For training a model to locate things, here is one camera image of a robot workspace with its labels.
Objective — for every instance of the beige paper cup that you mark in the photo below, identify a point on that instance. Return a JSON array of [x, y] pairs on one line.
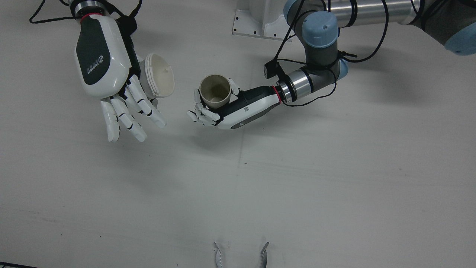
[[215, 100]]

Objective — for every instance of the white paper cup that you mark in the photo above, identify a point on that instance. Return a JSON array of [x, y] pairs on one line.
[[161, 76]]

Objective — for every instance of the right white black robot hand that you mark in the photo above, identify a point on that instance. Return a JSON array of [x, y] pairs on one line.
[[100, 56]]

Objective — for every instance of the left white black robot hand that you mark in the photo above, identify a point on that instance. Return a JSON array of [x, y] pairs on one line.
[[253, 104]]

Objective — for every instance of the metal claw grabber tool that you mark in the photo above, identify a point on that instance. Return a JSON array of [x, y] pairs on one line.
[[218, 257]]

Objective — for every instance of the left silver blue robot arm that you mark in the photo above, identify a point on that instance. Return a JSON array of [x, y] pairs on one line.
[[319, 44]]

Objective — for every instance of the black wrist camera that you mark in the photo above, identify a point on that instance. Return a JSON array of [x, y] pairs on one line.
[[270, 70]]

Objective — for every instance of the white column base mount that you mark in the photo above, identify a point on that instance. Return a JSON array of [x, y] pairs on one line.
[[253, 22]]

